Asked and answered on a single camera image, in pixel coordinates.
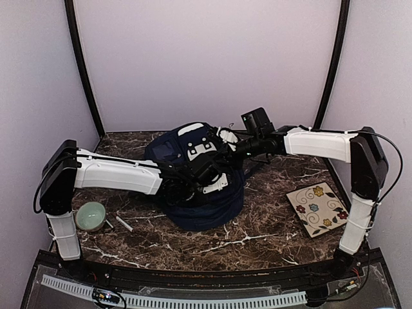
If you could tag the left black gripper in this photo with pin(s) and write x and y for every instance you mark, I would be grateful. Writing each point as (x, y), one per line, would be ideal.
(189, 201)

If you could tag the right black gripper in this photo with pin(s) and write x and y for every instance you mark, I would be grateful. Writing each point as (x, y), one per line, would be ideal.
(228, 158)

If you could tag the navy blue backpack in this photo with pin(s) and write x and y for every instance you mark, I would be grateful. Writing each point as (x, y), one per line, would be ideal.
(187, 153)

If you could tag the red capped white marker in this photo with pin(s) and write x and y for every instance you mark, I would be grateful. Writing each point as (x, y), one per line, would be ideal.
(123, 223)

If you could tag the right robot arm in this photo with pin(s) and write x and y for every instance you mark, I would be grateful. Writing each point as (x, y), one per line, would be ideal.
(361, 149)

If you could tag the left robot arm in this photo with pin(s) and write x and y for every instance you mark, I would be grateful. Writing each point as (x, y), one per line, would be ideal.
(73, 168)

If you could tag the floral square ceramic plate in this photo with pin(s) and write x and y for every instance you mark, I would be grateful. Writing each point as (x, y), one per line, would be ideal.
(319, 208)

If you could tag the small green circuit board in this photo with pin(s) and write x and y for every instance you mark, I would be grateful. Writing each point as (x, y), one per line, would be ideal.
(105, 295)

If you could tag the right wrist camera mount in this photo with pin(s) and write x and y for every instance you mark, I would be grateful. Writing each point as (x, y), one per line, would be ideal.
(225, 138)

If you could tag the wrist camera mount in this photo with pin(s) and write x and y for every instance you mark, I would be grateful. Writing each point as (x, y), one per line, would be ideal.
(225, 138)
(221, 183)

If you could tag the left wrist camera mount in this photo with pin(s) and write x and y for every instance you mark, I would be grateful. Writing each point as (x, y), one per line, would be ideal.
(221, 183)

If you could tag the black front rail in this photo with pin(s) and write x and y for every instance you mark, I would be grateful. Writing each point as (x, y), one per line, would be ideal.
(129, 277)

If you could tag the white slotted cable duct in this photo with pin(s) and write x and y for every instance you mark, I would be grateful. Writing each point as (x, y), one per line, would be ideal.
(61, 292)

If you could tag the right black frame post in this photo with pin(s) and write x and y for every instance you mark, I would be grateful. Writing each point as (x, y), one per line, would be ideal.
(334, 62)

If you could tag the black frame post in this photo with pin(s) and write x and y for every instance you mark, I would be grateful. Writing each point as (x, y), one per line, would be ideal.
(81, 66)
(334, 62)

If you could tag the left black frame post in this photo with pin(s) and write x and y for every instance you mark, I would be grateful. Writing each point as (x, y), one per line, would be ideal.
(81, 66)

